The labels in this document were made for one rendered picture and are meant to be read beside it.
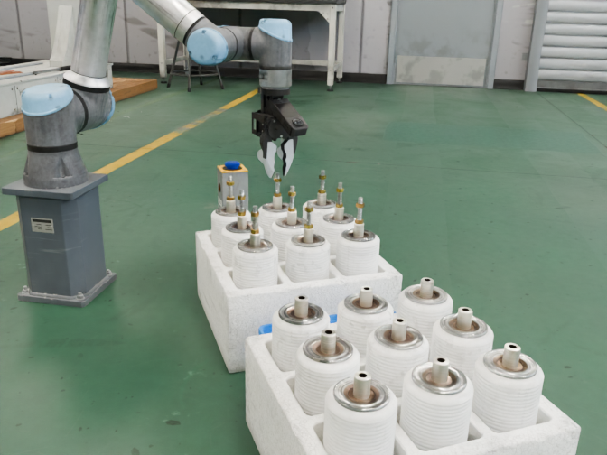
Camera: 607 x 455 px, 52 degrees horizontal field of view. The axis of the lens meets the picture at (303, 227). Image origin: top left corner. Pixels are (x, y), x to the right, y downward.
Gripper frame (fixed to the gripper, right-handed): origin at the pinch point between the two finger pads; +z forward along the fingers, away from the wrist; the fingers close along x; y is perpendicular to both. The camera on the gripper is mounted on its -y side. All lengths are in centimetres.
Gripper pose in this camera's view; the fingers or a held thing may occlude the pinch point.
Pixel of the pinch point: (278, 171)
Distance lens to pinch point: 152.5
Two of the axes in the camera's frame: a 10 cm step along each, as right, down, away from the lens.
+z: -0.2, 9.4, 3.4
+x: -8.3, 1.7, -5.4
